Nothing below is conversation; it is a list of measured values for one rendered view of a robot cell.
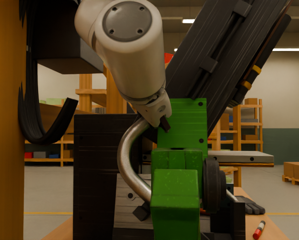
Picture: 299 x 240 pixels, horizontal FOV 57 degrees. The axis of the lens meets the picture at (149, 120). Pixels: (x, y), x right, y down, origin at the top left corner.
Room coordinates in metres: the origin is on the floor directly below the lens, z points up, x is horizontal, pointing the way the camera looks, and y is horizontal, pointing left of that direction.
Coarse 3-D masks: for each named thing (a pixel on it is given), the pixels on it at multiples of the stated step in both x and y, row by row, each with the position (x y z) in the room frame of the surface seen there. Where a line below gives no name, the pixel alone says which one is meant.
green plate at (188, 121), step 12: (180, 108) 0.66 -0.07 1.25; (192, 108) 0.65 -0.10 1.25; (204, 108) 0.65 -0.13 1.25; (168, 120) 0.65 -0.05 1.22; (180, 120) 0.65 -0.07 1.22; (192, 120) 0.65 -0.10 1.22; (204, 120) 0.64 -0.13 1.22; (168, 132) 0.65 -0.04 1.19; (180, 132) 0.64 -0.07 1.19; (192, 132) 0.64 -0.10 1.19; (204, 132) 0.64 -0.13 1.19; (168, 144) 0.64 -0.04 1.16; (180, 144) 0.64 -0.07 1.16; (192, 144) 0.63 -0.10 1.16; (204, 144) 0.63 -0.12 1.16; (204, 156) 0.62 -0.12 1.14
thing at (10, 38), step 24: (0, 0) 0.49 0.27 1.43; (0, 24) 0.49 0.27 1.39; (24, 24) 0.56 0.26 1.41; (0, 48) 0.49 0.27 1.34; (24, 48) 0.56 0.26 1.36; (0, 72) 0.49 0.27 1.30; (24, 72) 0.56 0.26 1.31; (0, 96) 0.49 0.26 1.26; (120, 96) 1.44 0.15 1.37; (0, 120) 0.49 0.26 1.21; (0, 144) 0.50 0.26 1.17; (24, 144) 0.57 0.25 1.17; (0, 168) 0.50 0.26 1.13; (0, 192) 0.50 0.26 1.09; (0, 216) 0.50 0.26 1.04
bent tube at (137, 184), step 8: (144, 120) 0.62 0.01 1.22; (136, 128) 0.62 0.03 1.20; (144, 128) 0.62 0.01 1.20; (128, 136) 0.61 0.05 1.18; (136, 136) 0.62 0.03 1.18; (120, 144) 0.61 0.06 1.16; (128, 144) 0.61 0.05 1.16; (120, 152) 0.61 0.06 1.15; (128, 152) 0.61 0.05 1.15; (120, 160) 0.60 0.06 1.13; (128, 160) 0.60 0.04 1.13; (120, 168) 0.60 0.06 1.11; (128, 168) 0.60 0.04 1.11; (128, 176) 0.59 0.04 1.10; (136, 176) 0.59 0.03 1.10; (128, 184) 0.59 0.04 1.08; (136, 184) 0.58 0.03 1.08; (144, 184) 0.59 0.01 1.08; (136, 192) 0.59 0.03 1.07; (144, 192) 0.58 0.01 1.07; (144, 200) 0.58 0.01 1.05
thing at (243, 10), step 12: (240, 0) 0.62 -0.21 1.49; (252, 0) 0.63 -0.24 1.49; (240, 12) 0.63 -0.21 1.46; (228, 24) 0.63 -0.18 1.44; (228, 36) 0.63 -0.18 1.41; (216, 48) 0.64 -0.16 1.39; (204, 60) 0.64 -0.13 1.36; (216, 60) 0.64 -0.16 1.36; (204, 72) 0.66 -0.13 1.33; (192, 84) 0.64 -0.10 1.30; (192, 96) 0.65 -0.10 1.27
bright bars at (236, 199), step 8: (232, 200) 0.75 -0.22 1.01; (240, 200) 0.75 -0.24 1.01; (232, 208) 0.75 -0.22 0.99; (240, 208) 0.73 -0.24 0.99; (232, 216) 0.75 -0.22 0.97; (240, 216) 0.73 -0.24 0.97; (232, 224) 0.75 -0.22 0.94; (240, 224) 0.73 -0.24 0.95; (232, 232) 0.75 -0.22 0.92; (240, 232) 0.73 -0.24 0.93
